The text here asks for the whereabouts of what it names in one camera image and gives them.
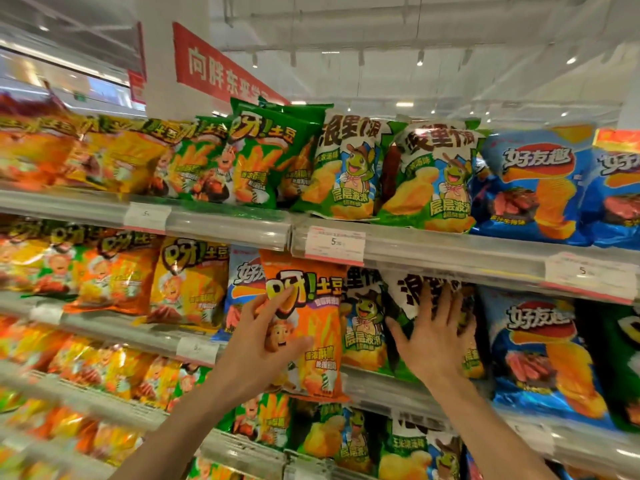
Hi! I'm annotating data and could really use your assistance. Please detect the blue wavy chip bags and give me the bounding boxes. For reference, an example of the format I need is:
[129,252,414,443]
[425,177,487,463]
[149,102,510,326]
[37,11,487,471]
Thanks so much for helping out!
[469,123,640,251]

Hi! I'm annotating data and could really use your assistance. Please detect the person's left hand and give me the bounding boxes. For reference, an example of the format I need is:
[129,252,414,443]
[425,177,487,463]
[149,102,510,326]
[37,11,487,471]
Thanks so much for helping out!
[209,287,316,405]

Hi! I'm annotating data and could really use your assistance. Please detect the person's right forearm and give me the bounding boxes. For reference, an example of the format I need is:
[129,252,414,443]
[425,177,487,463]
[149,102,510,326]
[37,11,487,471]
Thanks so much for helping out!
[425,377,559,480]

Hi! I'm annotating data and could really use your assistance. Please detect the red hanging banner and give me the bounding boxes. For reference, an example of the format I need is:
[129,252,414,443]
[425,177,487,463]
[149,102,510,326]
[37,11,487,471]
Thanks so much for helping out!
[172,22,291,107]

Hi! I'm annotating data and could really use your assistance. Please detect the yellow chef snack bag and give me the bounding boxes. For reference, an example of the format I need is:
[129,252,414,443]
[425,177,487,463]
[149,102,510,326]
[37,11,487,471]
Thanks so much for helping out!
[133,237,231,331]
[0,219,51,295]

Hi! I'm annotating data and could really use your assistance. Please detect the person's right hand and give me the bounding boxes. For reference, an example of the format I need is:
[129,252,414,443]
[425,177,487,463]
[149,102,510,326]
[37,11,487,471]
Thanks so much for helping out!
[385,280,479,391]

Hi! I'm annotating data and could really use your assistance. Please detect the small red sign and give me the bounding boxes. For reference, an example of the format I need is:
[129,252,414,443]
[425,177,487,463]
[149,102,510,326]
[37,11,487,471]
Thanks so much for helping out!
[127,69,147,107]

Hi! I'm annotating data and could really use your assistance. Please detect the orange potato stick bag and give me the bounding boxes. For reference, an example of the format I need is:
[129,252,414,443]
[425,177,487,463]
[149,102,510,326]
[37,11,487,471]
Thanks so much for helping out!
[63,233,162,317]
[259,249,350,401]

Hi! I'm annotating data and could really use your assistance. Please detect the white price tag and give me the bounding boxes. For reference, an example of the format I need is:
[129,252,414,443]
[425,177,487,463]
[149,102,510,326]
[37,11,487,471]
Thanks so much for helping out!
[29,302,65,326]
[304,225,367,267]
[123,202,173,235]
[543,251,640,305]
[175,336,221,367]

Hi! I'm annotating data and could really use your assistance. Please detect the row of orange snack bags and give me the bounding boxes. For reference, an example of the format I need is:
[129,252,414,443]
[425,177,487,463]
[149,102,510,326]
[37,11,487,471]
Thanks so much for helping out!
[0,94,91,191]
[0,314,71,371]
[0,389,143,468]

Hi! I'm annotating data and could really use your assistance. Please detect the person's left forearm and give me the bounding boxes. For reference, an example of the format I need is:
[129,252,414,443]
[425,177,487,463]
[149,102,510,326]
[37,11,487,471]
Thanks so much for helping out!
[109,379,261,480]

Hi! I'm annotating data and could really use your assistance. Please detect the metal store shelving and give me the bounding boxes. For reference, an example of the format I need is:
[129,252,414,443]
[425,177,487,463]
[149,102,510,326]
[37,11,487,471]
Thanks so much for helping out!
[0,187,640,480]

